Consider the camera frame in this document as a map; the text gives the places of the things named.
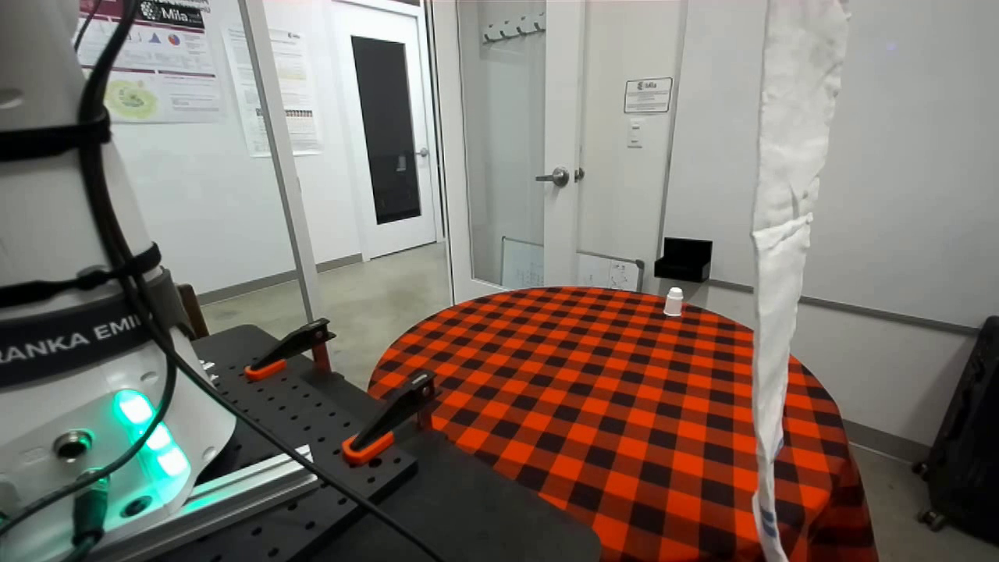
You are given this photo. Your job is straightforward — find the white towel blue stripes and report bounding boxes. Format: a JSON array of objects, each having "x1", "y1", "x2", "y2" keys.
[{"x1": 750, "y1": 0, "x2": 853, "y2": 562}]

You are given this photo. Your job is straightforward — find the small leaning whiteboard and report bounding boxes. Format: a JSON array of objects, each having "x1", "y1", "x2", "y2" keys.
[{"x1": 575, "y1": 248, "x2": 646, "y2": 295}]

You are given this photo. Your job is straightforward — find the red black plaid tablecloth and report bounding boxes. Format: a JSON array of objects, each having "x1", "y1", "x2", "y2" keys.
[{"x1": 367, "y1": 285, "x2": 880, "y2": 562}]

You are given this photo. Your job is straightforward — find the black orange spring clamp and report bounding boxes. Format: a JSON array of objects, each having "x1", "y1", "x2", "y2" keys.
[
  {"x1": 337, "y1": 369, "x2": 441, "y2": 469},
  {"x1": 241, "y1": 316, "x2": 341, "y2": 388}
]

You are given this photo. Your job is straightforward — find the white door dark window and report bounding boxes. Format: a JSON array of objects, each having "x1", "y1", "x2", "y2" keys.
[{"x1": 330, "y1": 0, "x2": 441, "y2": 261}]

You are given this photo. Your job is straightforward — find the white paper door sign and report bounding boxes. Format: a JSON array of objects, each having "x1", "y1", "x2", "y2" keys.
[{"x1": 621, "y1": 75, "x2": 679, "y2": 118}]

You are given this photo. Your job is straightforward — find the white paper poster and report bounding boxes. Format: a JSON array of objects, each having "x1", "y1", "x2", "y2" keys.
[{"x1": 223, "y1": 26, "x2": 325, "y2": 159}]

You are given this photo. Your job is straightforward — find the black rolling suitcase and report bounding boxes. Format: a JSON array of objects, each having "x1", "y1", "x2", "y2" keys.
[{"x1": 915, "y1": 313, "x2": 999, "y2": 549}]

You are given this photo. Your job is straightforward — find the silver door handle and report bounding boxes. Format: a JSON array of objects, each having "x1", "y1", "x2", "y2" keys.
[{"x1": 535, "y1": 166, "x2": 587, "y2": 191}]

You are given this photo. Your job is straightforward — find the black wall tray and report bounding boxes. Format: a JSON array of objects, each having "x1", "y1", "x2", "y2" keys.
[{"x1": 653, "y1": 233, "x2": 717, "y2": 285}]

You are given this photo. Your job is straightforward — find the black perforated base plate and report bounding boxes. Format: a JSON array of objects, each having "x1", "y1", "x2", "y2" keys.
[{"x1": 153, "y1": 322, "x2": 605, "y2": 562}]

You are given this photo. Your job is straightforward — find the wall coat hook rack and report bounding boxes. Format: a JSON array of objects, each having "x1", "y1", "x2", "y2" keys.
[{"x1": 481, "y1": 11, "x2": 551, "y2": 46}]

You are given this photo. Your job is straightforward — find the white metal frame post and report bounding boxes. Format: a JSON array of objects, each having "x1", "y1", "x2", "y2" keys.
[{"x1": 237, "y1": 0, "x2": 325, "y2": 326}]

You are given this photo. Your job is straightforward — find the aluminium profile rail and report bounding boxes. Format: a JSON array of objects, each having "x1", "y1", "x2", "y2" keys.
[{"x1": 90, "y1": 439, "x2": 321, "y2": 562}]

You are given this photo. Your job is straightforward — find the colourful wall poster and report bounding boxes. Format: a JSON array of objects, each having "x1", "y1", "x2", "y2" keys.
[{"x1": 75, "y1": 0, "x2": 231, "y2": 129}]

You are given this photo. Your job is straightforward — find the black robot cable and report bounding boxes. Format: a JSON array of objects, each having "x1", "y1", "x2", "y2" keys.
[{"x1": 0, "y1": 0, "x2": 446, "y2": 562}]

